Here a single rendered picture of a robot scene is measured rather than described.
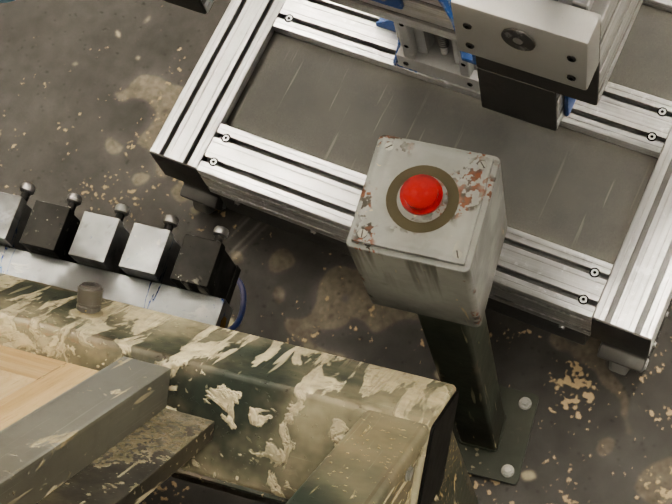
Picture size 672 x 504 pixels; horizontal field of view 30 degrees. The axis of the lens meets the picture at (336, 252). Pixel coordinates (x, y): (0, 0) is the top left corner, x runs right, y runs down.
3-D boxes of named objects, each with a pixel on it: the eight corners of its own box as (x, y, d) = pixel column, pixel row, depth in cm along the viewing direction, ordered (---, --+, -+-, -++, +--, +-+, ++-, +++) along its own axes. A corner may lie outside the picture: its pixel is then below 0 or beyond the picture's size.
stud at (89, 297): (104, 312, 127) (107, 284, 126) (93, 318, 125) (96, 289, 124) (83, 306, 127) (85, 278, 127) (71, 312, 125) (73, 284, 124)
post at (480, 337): (505, 416, 202) (474, 247, 133) (496, 451, 200) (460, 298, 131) (469, 407, 203) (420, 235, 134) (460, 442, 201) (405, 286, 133)
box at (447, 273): (509, 227, 133) (501, 154, 116) (480, 331, 129) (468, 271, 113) (401, 204, 136) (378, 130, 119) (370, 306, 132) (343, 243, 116)
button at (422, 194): (449, 186, 117) (447, 177, 115) (438, 225, 116) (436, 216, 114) (408, 178, 118) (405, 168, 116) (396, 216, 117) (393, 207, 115)
